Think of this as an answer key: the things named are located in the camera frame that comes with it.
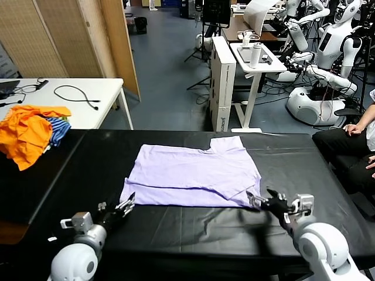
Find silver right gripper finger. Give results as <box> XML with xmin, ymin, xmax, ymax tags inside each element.
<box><xmin>246</xmin><ymin>190</ymin><xmax>269</xmax><ymax>210</ymax></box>
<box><xmin>266</xmin><ymin>189</ymin><xmax>288</xmax><ymax>203</ymax></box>

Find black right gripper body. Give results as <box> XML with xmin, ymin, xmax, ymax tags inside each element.
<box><xmin>260</xmin><ymin>198</ymin><xmax>295</xmax><ymax>232</ymax></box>

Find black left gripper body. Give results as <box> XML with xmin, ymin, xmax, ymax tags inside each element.
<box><xmin>94</xmin><ymin>208</ymin><xmax>127</xmax><ymax>232</ymax></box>

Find lavender t-shirt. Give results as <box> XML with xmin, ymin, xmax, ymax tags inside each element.
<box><xmin>119</xmin><ymin>137</ymin><xmax>263</xmax><ymax>210</ymax></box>

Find bare forearm of seated person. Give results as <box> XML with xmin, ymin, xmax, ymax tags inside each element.
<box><xmin>359</xmin><ymin>102</ymin><xmax>375</xmax><ymax>129</ymax></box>

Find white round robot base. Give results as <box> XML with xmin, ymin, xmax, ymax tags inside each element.
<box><xmin>195</xmin><ymin>33</ymin><xmax>213</xmax><ymax>50</ymax></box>

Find black plastic table cover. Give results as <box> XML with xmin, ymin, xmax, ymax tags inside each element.
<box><xmin>29</xmin><ymin>129</ymin><xmax>375</xmax><ymax>281</ymax></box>

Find seated person black trousers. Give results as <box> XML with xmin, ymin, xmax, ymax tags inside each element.
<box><xmin>312</xmin><ymin>89</ymin><xmax>375</xmax><ymax>196</ymax></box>

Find black padded side table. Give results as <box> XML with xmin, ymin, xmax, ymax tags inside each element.
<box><xmin>0</xmin><ymin>129</ymin><xmax>87</xmax><ymax>244</ymax></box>

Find blue striped garment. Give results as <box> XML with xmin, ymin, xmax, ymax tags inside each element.
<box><xmin>43</xmin><ymin>116</ymin><xmax>72</xmax><ymax>153</ymax></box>

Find white standing desk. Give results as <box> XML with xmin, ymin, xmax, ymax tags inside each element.
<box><xmin>230</xmin><ymin>42</ymin><xmax>288</xmax><ymax>134</ymax></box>

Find orange garment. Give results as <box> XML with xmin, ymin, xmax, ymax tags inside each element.
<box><xmin>0</xmin><ymin>105</ymin><xmax>73</xmax><ymax>172</ymax></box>

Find black office chair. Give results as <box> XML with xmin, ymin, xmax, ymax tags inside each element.
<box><xmin>333</xmin><ymin>108</ymin><xmax>364</xmax><ymax>126</ymax></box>

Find tall white cardboard box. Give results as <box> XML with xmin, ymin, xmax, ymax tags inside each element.
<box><xmin>209</xmin><ymin>36</ymin><xmax>237</xmax><ymax>133</ymax></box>

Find white table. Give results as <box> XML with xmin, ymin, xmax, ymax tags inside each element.
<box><xmin>0</xmin><ymin>77</ymin><xmax>135</xmax><ymax>131</ymax></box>

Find white water bottle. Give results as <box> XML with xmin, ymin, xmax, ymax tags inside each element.
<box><xmin>248</xmin><ymin>42</ymin><xmax>263</xmax><ymax>69</ymax></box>

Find gray tablet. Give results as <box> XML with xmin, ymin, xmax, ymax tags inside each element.
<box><xmin>237</xmin><ymin>46</ymin><xmax>275</xmax><ymax>64</ymax></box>

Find black pole stand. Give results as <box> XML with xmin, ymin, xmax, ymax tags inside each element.
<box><xmin>359</xmin><ymin>29</ymin><xmax>375</xmax><ymax>115</ymax></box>

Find black laptop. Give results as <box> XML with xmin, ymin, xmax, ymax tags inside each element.
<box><xmin>0</xmin><ymin>80</ymin><xmax>21</xmax><ymax>100</ymax></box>

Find white humanoid robot on base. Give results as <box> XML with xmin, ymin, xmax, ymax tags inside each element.
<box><xmin>275</xmin><ymin>0</ymin><xmax>364</xmax><ymax>127</ymax></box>

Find black tripod stand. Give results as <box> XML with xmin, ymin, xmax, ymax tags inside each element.
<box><xmin>184</xmin><ymin>22</ymin><xmax>223</xmax><ymax>91</ymax></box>

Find brown wooden desk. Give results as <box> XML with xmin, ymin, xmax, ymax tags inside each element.
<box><xmin>222</xmin><ymin>16</ymin><xmax>289</xmax><ymax>43</ymax></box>

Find gray printed board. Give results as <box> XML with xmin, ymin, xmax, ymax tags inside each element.
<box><xmin>0</xmin><ymin>40</ymin><xmax>21</xmax><ymax>79</ymax></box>

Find wooden folding screen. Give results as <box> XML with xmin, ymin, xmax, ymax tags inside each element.
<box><xmin>0</xmin><ymin>0</ymin><xmax>142</xmax><ymax>102</ymax></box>

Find black waste bin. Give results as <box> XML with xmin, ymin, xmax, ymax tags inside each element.
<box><xmin>135</xmin><ymin>16</ymin><xmax>148</xmax><ymax>35</ymax></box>

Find white curved panel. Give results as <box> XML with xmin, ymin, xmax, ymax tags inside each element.
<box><xmin>244</xmin><ymin>0</ymin><xmax>279</xmax><ymax>36</ymax></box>

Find black monitor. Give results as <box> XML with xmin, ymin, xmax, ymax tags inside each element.
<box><xmin>202</xmin><ymin>0</ymin><xmax>232</xmax><ymax>30</ymax></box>

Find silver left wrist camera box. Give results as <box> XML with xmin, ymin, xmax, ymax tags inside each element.
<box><xmin>60</xmin><ymin>212</ymin><xmax>94</xmax><ymax>235</ymax></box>

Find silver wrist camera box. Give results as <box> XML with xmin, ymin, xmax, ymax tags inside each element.
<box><xmin>291</xmin><ymin>193</ymin><xmax>315</xmax><ymax>219</ymax></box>
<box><xmin>60</xmin><ymin>212</ymin><xmax>94</xmax><ymax>235</ymax></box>

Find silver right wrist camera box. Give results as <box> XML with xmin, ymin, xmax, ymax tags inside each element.
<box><xmin>291</xmin><ymin>193</ymin><xmax>315</xmax><ymax>219</ymax></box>

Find black looped cable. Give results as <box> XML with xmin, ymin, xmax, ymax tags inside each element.
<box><xmin>54</xmin><ymin>84</ymin><xmax>102</xmax><ymax>111</ymax></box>

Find black cable with hub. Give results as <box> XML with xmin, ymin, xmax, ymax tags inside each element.
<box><xmin>0</xmin><ymin>78</ymin><xmax>50</xmax><ymax>106</ymax></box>

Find white device with cables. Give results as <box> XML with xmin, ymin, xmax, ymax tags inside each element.
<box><xmin>237</xmin><ymin>30</ymin><xmax>261</xmax><ymax>47</ymax></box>

